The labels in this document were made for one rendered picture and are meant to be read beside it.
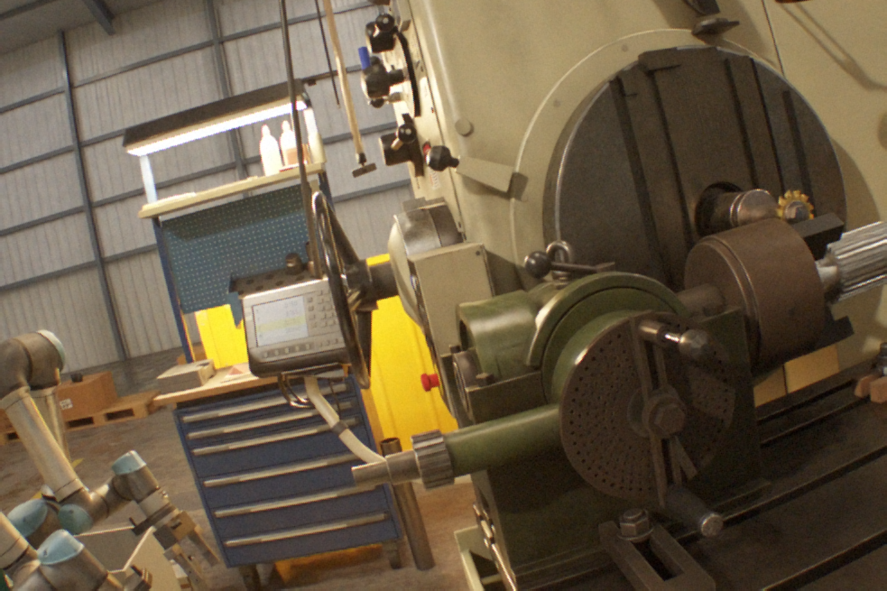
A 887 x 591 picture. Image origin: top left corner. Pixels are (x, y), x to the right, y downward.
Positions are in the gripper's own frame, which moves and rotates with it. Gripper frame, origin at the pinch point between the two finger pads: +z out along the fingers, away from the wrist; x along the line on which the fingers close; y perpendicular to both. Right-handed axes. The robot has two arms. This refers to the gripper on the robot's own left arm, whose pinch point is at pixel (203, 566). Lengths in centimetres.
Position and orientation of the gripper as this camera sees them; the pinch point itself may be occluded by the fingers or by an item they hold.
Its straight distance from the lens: 177.3
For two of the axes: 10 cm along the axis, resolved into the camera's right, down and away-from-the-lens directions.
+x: 0.0, 0.8, 10.0
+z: 6.0, 8.0, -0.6
